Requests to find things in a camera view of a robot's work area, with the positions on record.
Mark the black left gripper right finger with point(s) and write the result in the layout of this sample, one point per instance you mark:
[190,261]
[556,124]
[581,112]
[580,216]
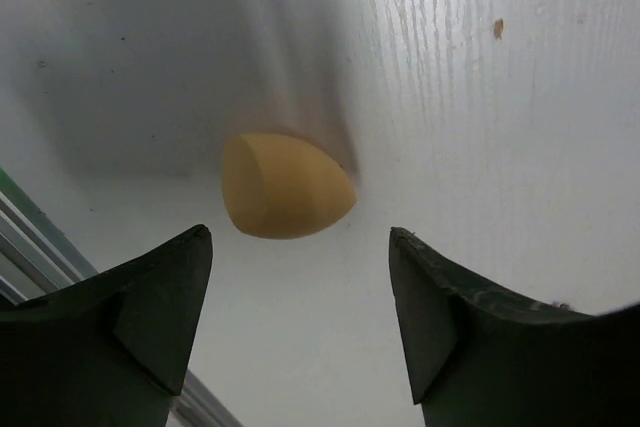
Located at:
[479,354]

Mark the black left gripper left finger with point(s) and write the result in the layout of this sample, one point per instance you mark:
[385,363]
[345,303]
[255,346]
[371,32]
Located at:
[112,350]

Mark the yellow teardrop makeup sponge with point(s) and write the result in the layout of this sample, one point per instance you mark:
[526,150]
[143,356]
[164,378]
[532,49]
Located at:
[276,186]

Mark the aluminium table frame rail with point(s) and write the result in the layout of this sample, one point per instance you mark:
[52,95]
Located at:
[40,258]

